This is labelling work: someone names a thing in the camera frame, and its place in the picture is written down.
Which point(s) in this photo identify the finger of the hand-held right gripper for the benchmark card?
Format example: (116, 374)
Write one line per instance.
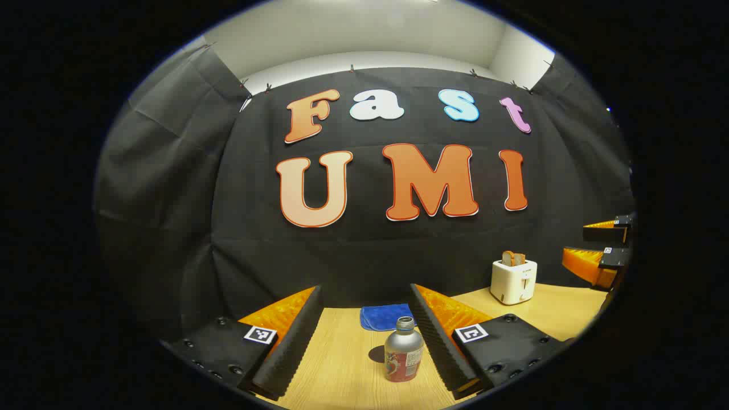
(609, 230)
(592, 263)

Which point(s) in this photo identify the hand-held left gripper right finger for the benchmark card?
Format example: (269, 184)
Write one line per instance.
(435, 341)

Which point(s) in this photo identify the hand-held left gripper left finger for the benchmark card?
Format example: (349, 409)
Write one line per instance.
(290, 347)

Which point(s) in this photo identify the silver water bottle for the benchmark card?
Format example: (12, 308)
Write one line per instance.
(403, 354)

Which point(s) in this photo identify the blue cloth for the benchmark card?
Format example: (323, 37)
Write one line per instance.
(380, 316)

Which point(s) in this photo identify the white toaster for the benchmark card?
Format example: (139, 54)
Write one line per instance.
(512, 282)

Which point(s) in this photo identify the black backdrop cloth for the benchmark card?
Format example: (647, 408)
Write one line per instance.
(228, 256)

